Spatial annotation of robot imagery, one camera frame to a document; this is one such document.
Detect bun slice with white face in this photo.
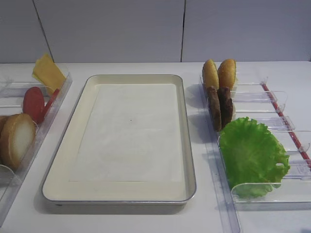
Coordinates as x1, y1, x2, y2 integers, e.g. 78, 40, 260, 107
0, 113, 36, 171

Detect brown meat patty left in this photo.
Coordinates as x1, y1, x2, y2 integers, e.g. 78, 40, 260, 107
207, 86, 222, 132

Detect brown meat patty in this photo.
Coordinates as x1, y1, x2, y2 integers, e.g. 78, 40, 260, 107
207, 86, 222, 132
217, 87, 233, 129

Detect brown meat patty right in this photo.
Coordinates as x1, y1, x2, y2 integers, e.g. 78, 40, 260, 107
217, 87, 233, 129

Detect red tomato slice thin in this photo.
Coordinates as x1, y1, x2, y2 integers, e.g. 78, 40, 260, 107
41, 89, 60, 120

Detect green lettuce leaf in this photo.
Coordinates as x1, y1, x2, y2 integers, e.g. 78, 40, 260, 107
219, 117, 290, 198

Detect yellow cheese slices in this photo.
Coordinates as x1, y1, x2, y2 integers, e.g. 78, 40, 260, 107
32, 54, 66, 95

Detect red tomato slice thick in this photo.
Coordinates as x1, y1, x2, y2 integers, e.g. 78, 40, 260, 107
23, 87, 45, 124

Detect white paper tray liner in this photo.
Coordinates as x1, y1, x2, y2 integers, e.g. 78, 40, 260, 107
70, 84, 182, 182

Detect cream metal baking tray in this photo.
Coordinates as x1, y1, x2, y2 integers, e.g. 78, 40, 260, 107
42, 74, 196, 205

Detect bun half left on right rack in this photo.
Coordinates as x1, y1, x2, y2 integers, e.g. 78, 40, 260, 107
202, 59, 219, 90

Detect bun half on rack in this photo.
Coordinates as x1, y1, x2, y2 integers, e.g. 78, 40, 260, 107
202, 59, 219, 90
218, 59, 236, 90

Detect clear acrylic rack right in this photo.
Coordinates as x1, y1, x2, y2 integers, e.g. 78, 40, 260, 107
199, 80, 311, 233

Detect clear acrylic rack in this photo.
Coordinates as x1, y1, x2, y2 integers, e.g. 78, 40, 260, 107
199, 80, 311, 233
0, 63, 72, 224

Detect clear acrylic rack left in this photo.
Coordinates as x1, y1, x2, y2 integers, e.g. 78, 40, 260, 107
0, 63, 72, 224

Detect bun slice rear brown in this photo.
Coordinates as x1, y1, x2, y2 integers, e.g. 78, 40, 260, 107
0, 116, 8, 135

